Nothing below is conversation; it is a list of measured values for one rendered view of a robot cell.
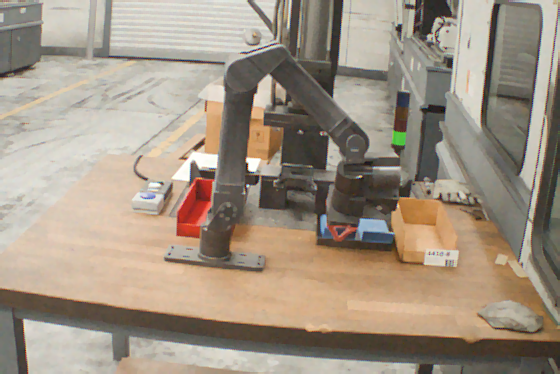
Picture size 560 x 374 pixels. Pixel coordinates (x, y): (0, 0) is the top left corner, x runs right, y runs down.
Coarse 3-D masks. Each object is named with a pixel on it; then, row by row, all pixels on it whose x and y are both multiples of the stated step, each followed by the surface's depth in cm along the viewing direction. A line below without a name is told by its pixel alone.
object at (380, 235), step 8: (360, 224) 165; (368, 224) 165; (376, 224) 166; (384, 224) 166; (360, 232) 160; (368, 232) 153; (376, 232) 153; (384, 232) 153; (392, 232) 153; (368, 240) 155; (376, 240) 155; (384, 240) 155; (392, 240) 155
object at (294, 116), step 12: (276, 108) 175; (288, 108) 172; (300, 108) 169; (264, 120) 171; (276, 120) 171; (288, 120) 171; (300, 120) 171; (312, 120) 170; (300, 132) 175; (324, 132) 179
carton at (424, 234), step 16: (400, 208) 172; (416, 208) 172; (432, 208) 172; (400, 224) 156; (416, 224) 173; (432, 224) 173; (448, 224) 157; (400, 240) 154; (416, 240) 162; (432, 240) 163; (448, 240) 155; (400, 256) 151; (416, 256) 150; (432, 256) 149; (448, 256) 149
